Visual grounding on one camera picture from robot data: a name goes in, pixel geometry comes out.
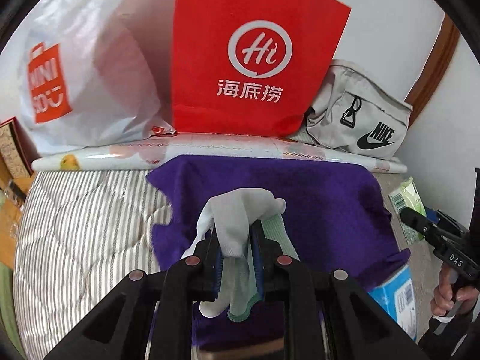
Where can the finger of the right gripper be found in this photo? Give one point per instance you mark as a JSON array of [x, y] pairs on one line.
[[419, 223]]

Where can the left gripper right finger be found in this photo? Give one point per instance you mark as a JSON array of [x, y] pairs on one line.
[[327, 315]]

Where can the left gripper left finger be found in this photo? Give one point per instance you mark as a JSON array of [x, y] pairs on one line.
[[148, 316]]

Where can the green tissue pack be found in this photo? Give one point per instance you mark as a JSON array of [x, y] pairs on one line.
[[406, 195]]

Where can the person's right hand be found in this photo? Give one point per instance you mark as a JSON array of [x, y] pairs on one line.
[[444, 297]]

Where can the blue tissue box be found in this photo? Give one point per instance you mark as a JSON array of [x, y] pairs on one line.
[[396, 296]]

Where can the purple towel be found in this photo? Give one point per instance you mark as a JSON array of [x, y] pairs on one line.
[[335, 218]]

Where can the striped mattress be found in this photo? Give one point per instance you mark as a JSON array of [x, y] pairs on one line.
[[82, 232]]

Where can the beige Nike bag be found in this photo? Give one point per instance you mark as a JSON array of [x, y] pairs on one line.
[[353, 113]]

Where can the rolled patterned paper tube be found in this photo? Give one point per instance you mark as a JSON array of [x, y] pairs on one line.
[[151, 153]]

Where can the framed picture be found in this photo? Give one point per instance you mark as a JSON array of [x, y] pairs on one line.
[[12, 152]]

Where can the red Haidilao paper bag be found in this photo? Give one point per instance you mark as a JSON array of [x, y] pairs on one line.
[[250, 67]]

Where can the white Miniso plastic bag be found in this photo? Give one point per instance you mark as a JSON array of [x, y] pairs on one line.
[[84, 79]]

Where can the wooden door frame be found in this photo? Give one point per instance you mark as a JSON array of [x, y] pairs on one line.
[[434, 69]]

